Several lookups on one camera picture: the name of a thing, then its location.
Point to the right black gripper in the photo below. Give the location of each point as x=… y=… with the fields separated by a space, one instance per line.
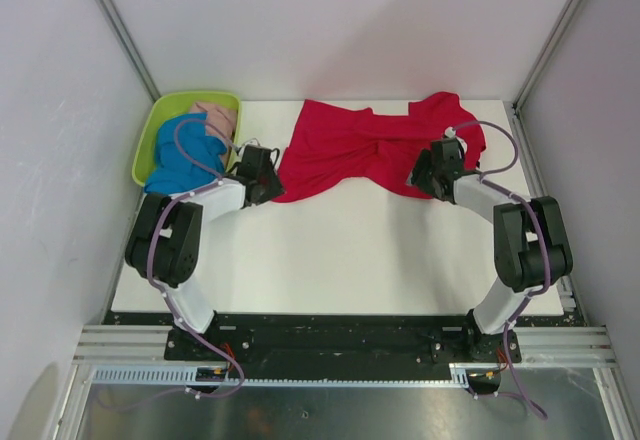
x=417 y=177

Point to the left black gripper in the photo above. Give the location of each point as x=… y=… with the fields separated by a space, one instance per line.
x=276 y=188

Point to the red t shirt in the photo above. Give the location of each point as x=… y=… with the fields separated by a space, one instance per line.
x=330 y=144

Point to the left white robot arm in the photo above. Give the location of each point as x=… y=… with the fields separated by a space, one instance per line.
x=164 y=243

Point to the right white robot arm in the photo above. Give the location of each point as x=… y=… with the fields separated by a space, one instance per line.
x=530 y=244

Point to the beige pink t shirt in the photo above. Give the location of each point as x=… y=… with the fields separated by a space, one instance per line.
x=220 y=121

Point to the blue t shirt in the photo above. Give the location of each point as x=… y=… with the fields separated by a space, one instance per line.
x=186 y=157

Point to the lime green plastic bin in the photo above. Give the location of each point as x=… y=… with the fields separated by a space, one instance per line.
x=165 y=108

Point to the right aluminium side rail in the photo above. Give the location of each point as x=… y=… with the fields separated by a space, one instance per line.
x=537 y=187

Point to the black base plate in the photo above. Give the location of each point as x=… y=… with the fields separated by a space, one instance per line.
x=441 y=339

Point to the aluminium front rail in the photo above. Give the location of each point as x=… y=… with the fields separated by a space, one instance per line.
x=575 y=347

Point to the right aluminium frame post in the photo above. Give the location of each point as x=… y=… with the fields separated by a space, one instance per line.
x=560 y=29

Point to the aluminium frame post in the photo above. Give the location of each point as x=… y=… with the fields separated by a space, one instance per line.
x=116 y=23
x=560 y=29

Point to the left aluminium frame post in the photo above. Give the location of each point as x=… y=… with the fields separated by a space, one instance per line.
x=116 y=23

